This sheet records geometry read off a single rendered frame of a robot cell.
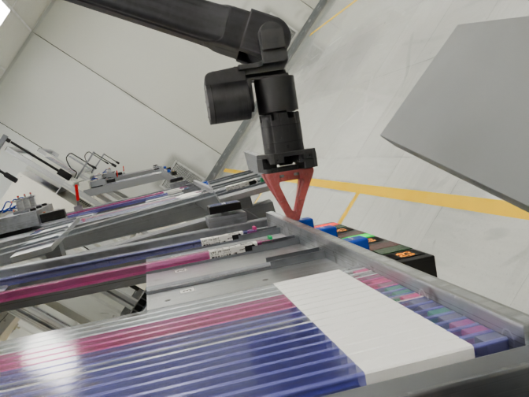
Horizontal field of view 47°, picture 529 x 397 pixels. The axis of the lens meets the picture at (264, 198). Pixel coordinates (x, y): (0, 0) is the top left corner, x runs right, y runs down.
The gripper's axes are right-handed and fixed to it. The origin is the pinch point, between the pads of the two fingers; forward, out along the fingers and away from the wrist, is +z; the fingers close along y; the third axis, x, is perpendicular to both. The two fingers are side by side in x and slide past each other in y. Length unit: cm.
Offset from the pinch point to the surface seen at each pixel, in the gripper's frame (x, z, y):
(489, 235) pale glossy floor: 73, 25, -74
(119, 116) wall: -45, -74, -749
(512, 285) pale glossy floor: 65, 34, -53
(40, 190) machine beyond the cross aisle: -108, 0, -440
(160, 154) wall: 0, -16, -749
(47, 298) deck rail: -36.6, 6.9, -8.2
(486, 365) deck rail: -5, 1, 59
